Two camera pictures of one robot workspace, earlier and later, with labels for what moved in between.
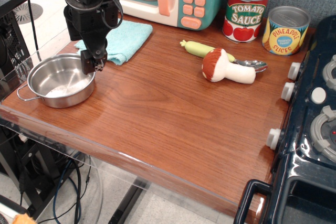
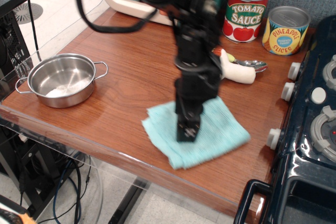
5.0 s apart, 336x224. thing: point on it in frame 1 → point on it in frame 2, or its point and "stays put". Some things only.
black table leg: x=127 y=204 stays put
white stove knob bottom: x=273 y=138 stays put
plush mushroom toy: x=216 y=67 stays put
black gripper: x=92 y=27 → x=199 y=59
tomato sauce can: x=245 y=9 stays put
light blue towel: x=122 y=41 → x=220 y=129
